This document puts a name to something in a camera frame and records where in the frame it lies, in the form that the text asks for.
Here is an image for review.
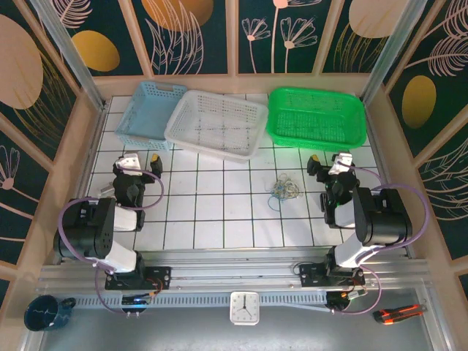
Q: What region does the thin white cable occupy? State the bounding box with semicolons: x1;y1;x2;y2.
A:
265;173;293;195

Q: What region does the thin blue cable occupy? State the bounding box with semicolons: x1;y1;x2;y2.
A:
268;182;304;212

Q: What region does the white plastic basket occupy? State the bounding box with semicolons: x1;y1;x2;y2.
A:
163;90;268;164

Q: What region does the green plastic basket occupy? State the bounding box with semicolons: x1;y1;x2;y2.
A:
265;86;368;151

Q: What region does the light blue plastic basket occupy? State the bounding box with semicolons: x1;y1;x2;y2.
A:
115;80;188;151

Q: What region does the black electronics board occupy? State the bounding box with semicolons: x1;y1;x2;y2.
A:
121;294;153;317
326;290;366;314

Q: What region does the orange black utility knife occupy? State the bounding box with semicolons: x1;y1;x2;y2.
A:
372;303;428;325

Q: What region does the dark blue mug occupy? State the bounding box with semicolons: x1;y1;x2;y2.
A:
23;295;77;333

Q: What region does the white square clock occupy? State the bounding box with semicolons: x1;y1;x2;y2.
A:
229;291;260;325

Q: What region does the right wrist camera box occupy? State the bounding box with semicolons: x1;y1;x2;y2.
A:
328;152;355;176

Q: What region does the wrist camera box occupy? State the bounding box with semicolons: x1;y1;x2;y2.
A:
328;152;355;176
116;153;142;173

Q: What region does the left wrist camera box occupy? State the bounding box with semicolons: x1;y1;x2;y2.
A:
116;153;142;173

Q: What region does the aluminium side rail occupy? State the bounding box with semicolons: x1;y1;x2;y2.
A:
365;105;420;259
56;100;110;266

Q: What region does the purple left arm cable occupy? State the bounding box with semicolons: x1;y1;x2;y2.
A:
58;168;164;315

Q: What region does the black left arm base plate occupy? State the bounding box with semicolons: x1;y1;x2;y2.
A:
105;265;173;292

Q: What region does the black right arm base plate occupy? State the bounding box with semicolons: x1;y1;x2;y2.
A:
298;263;366;288

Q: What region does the slotted grey cable duct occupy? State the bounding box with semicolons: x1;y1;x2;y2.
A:
75;291;330;309

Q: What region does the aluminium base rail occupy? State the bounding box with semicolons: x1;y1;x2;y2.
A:
36;250;431;293

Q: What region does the aluminium frame post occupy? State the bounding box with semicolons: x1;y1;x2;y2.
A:
29;0;109;113
360;0;429;107

